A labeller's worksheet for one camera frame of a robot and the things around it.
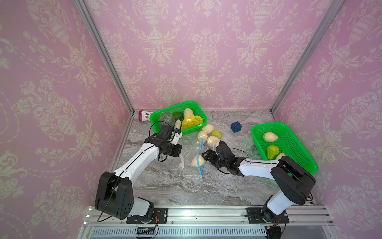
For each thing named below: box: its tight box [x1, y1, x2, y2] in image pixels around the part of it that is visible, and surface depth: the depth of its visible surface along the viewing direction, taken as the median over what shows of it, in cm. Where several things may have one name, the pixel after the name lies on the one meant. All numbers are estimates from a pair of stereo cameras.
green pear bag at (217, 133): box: [211, 129, 223, 140], surface depth 102 cm
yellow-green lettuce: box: [181, 115, 204, 132], surface depth 108 cm
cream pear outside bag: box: [201, 123, 215, 135], surface depth 105 cm
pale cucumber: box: [174, 119, 182, 129], surface depth 109 cm
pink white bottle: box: [138, 110, 153, 123], surface depth 111 cm
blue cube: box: [230, 120, 242, 133], surface depth 108 cm
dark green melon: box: [159, 113, 176, 128], surface depth 103 cm
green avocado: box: [172, 112, 184, 121], surface depth 112 cm
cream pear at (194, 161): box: [189, 154, 206, 168], surface depth 89 cm
